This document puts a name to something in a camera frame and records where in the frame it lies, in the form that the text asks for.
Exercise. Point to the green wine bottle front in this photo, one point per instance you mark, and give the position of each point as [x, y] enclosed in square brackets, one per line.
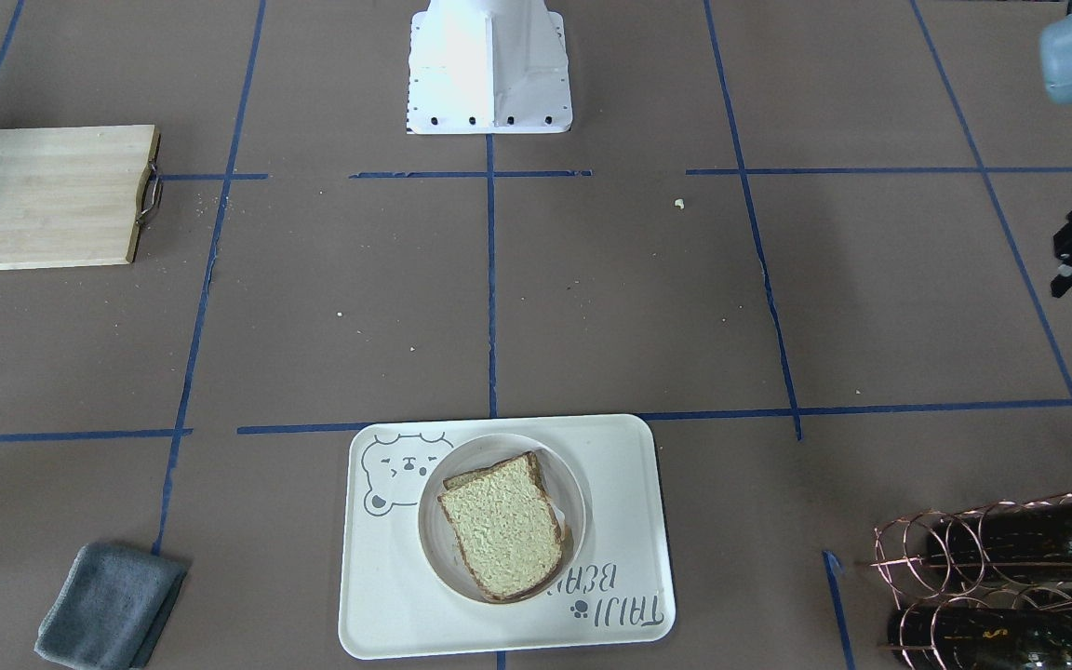
[956, 637]

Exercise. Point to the green wine bottle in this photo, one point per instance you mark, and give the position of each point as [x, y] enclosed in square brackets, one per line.
[956, 637]
[1020, 544]

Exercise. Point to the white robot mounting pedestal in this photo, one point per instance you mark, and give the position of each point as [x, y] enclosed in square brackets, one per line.
[488, 67]

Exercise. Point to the green wine bottle middle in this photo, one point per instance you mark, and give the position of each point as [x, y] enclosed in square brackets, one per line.
[1020, 544]

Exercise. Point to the folded grey cloth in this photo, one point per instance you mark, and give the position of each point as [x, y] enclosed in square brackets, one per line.
[112, 609]

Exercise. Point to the wooden cutting board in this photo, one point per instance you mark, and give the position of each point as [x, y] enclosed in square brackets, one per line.
[75, 196]

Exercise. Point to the copper wire bottle rack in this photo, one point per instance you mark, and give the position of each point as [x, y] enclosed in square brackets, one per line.
[985, 588]

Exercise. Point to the white round plate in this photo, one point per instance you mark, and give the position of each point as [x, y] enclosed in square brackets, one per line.
[502, 517]

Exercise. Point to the white bear serving tray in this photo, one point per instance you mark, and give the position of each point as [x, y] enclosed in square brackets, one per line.
[619, 590]

